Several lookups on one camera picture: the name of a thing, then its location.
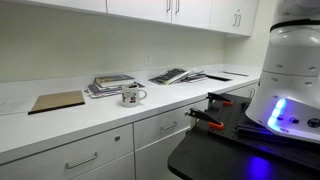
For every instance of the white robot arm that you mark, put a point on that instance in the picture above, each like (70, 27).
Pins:
(287, 100)

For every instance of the fanned magazines pile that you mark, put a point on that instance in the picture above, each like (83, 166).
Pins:
(178, 75)

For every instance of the white mug with cartoon print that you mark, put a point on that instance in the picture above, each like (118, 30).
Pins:
(131, 97)

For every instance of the black flat tablet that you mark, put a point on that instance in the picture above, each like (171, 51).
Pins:
(218, 78)

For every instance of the rear black orange clamp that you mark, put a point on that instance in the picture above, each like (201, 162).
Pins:
(212, 97)

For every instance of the black orange clamp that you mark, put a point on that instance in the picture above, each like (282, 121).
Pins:
(212, 123)
(212, 97)

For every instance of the book on magazine stack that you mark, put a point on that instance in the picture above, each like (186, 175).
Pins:
(114, 80)

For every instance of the stack of magazines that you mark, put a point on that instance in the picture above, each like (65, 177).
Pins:
(96, 92)

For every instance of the front black orange clamp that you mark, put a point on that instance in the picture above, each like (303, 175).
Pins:
(212, 123)

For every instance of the thin dark strip on counter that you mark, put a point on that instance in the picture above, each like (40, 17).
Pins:
(237, 74)

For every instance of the drawer lock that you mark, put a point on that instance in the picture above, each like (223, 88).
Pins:
(117, 138)

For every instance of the black round table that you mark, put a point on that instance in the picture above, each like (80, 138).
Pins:
(201, 156)

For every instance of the black perforated breadboard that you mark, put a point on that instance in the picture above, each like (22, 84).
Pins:
(239, 129)

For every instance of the brown flat board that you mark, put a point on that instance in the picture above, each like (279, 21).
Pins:
(57, 101)

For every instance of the white wall outlet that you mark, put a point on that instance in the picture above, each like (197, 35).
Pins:
(148, 59)

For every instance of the middle drawer handle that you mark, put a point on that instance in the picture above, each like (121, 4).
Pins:
(170, 126)

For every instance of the drawer handle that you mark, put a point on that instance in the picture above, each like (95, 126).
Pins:
(252, 93)
(170, 126)
(76, 164)

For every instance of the upper cabinet handles middle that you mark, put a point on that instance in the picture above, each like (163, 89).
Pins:
(173, 5)

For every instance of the cabinet handles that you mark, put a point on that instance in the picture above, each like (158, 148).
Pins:
(237, 18)
(173, 5)

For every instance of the right drawer handle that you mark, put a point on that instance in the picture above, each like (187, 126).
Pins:
(252, 93)

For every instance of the upper cabinet handles right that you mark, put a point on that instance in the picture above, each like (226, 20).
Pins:
(237, 18)

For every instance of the left drawer handle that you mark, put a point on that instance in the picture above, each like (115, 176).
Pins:
(76, 164)

